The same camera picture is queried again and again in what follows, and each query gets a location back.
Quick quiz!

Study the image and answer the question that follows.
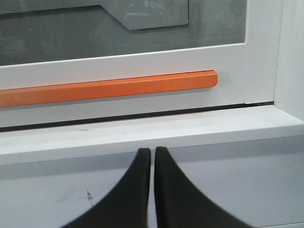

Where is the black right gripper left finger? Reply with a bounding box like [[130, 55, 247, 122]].
[[64, 148, 151, 228]]

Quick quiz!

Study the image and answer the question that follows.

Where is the orange sash handle bar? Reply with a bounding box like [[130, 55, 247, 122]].
[[0, 70, 218, 107]]

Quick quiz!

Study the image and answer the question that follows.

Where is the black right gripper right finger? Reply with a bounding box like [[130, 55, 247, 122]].
[[154, 146, 248, 228]]

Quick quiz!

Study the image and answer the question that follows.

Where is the white framed glass sash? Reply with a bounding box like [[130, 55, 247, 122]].
[[0, 0, 284, 132]]

